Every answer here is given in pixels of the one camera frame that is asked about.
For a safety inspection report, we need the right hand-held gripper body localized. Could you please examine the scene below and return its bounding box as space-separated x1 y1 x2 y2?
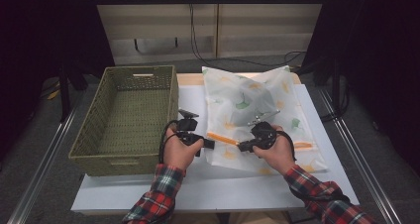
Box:
247 109 281 152

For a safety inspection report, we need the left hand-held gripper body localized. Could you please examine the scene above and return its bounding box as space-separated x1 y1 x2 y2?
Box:
175 108 205 147

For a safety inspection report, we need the white leaf-print laundry bag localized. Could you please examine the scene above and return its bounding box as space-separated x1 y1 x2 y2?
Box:
201 64 330 176

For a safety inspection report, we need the green woven basket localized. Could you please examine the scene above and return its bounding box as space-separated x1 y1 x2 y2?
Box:
67 64 180 177

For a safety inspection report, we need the person's right hand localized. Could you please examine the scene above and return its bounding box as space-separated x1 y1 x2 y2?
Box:
252 124 296 176

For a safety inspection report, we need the person's left hand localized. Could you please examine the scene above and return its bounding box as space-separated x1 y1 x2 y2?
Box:
162 127 205 171

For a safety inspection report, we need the white sheet on table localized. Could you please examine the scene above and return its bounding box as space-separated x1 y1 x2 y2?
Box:
70 83 361 213

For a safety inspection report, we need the black metal stand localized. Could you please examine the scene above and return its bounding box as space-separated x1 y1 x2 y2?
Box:
57 58 88 123
331 52 351 119

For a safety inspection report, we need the dark curtain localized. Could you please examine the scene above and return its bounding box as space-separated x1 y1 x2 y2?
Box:
0 0 115 163
298 0 420 175

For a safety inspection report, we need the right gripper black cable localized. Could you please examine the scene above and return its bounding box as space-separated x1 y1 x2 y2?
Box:
278 129 352 206

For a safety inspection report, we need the black wall cable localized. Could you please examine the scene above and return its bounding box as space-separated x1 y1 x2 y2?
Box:
187 0 306 73

